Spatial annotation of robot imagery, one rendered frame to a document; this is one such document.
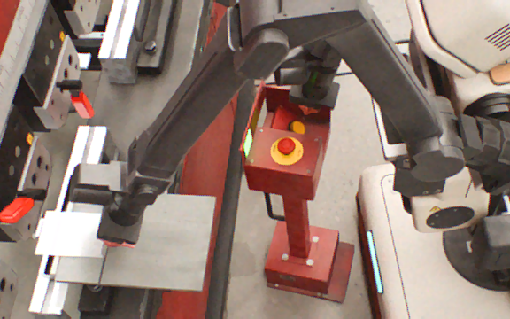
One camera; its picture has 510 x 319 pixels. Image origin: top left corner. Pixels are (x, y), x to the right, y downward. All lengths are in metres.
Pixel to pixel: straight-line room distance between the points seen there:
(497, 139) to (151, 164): 0.50
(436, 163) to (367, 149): 1.48
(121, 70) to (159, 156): 0.63
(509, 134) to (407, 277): 0.96
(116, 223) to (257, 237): 1.20
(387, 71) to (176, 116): 0.27
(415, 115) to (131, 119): 0.78
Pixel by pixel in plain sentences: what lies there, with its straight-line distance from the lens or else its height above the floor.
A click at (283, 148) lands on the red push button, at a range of 1.55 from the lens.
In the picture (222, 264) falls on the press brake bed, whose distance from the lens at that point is 2.27.
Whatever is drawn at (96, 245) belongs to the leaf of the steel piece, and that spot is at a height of 1.00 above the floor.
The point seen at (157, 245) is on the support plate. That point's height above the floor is 1.00.
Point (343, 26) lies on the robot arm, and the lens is 0.75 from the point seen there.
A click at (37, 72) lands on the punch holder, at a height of 1.30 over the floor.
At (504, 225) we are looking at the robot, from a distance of 1.56.
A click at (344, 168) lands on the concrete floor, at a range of 2.45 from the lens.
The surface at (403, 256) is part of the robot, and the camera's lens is 2.01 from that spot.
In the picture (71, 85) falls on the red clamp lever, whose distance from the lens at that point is 1.18.
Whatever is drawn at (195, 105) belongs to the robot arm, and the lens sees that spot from 0.88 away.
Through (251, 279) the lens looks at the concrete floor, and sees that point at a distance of 2.29.
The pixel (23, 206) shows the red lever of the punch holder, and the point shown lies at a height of 1.30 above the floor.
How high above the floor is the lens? 2.13
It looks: 59 degrees down
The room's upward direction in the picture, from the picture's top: 11 degrees counter-clockwise
